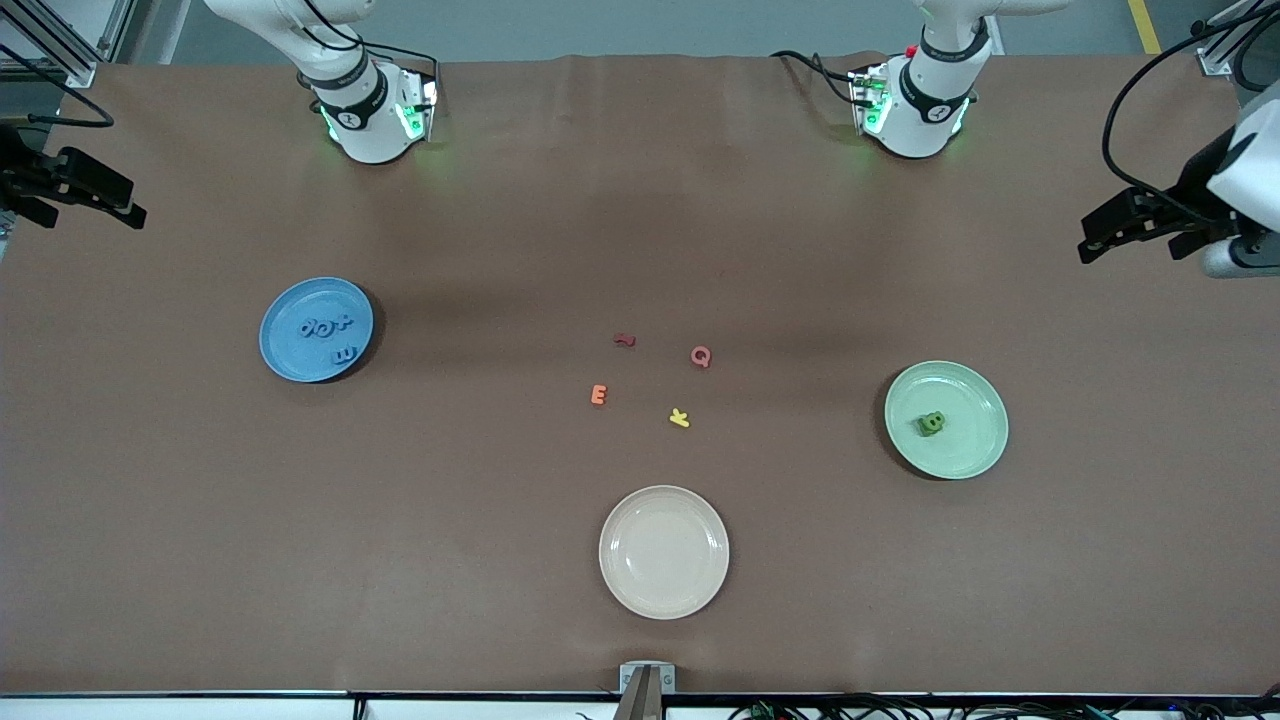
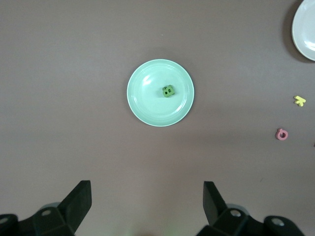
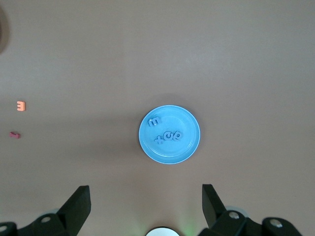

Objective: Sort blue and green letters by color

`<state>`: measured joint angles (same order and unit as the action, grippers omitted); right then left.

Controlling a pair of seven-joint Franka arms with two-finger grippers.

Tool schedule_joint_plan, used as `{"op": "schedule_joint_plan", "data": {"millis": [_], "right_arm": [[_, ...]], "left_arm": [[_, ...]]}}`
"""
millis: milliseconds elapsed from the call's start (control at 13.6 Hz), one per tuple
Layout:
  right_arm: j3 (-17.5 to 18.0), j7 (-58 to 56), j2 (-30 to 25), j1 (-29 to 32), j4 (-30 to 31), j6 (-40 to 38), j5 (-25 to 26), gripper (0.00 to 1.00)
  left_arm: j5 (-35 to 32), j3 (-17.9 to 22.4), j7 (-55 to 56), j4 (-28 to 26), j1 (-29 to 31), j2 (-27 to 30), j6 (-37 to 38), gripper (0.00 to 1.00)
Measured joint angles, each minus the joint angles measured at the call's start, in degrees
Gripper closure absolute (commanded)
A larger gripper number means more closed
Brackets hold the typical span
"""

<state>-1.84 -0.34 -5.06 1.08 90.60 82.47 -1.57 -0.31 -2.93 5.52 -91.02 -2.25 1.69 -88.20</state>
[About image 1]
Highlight yellow floor tape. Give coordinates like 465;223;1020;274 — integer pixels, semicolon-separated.
1128;0;1164;56

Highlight blue plate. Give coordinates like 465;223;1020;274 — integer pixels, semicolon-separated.
258;276;376;384

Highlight green plate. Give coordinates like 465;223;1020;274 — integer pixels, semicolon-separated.
883;360;1010;481

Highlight brown table cover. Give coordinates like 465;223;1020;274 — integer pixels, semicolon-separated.
0;52;1280;697

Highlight beige plate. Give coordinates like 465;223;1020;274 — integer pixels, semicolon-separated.
598;485;731;621

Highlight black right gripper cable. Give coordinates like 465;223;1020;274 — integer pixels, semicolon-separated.
0;45;115;129

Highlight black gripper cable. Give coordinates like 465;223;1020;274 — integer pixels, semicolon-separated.
1101;10;1280;226
0;45;115;129

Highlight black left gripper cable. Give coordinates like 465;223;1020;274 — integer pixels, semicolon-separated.
1101;10;1280;226

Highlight aluminium frame profile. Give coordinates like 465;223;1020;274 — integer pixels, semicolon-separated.
1190;0;1280;77
0;0;136;89

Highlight black right base cable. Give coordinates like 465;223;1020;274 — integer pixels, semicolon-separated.
295;0;441;91

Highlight black base cable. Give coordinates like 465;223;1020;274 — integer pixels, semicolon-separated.
295;0;441;91
770;48;863;109

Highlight black left base cable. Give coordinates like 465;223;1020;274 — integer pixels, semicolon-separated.
770;48;863;109

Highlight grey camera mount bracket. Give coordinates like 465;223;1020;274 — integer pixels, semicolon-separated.
615;662;677;720

